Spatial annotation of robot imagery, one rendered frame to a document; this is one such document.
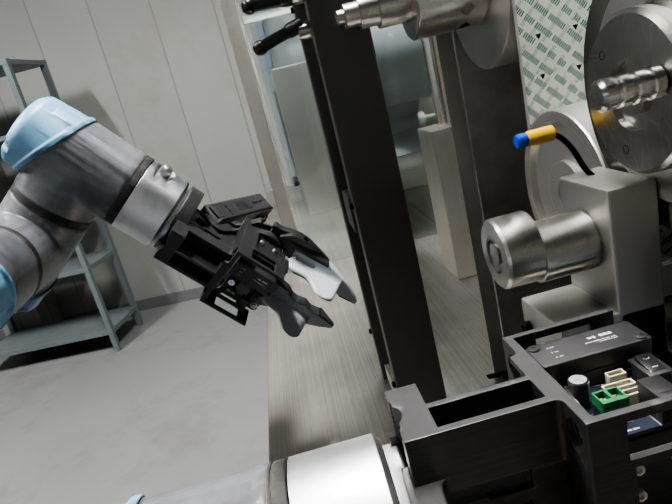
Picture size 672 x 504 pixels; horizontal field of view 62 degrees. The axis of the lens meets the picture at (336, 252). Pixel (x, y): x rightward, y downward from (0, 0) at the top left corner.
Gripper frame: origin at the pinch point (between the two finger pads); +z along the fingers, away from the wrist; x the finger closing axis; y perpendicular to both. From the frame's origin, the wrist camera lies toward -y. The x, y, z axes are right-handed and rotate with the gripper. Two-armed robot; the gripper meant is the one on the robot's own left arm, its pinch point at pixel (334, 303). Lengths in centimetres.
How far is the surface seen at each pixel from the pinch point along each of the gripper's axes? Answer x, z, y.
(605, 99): 31.5, -9.9, 28.4
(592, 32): 34.1, -8.2, 18.8
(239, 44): 1, -25, -67
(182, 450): -161, 42, -106
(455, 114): 23.2, -1.4, -8.1
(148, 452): -174, 32, -109
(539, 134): 28.5, -7.2, 20.9
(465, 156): 20.5, 2.4, -7.1
